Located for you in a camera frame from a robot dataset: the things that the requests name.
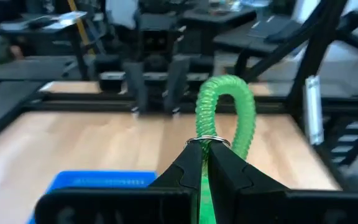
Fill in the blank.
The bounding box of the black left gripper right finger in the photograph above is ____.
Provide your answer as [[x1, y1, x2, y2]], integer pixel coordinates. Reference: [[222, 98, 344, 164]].
[[207, 141, 289, 224]]

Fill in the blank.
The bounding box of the blue plastic slotted basket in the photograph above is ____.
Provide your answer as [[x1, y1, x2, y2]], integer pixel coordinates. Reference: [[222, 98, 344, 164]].
[[26, 170, 158, 224]]

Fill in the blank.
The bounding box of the silver metal bracket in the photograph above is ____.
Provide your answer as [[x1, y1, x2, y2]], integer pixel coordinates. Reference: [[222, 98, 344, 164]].
[[305, 75, 325, 146]]

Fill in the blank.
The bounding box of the black background desk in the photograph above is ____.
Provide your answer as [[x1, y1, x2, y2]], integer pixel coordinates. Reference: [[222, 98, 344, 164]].
[[0, 11, 105, 82]]

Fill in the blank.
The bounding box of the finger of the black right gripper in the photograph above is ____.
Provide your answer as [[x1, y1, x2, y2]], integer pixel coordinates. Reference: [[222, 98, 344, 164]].
[[163, 57, 191, 114], [124, 60, 149, 116]]

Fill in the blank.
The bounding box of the black aluminium table frame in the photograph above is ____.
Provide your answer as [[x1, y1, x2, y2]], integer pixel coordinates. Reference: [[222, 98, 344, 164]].
[[0, 0, 358, 192]]

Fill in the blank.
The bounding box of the yellow pole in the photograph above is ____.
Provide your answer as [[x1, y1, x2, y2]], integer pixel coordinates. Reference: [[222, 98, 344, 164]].
[[67, 0, 90, 55]]

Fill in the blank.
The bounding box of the green spring keychain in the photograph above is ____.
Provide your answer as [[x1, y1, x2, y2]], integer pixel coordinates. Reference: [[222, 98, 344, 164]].
[[195, 74, 257, 224]]

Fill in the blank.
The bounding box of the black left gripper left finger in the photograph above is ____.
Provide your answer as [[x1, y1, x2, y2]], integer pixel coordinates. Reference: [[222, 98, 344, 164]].
[[149, 142, 204, 224]]

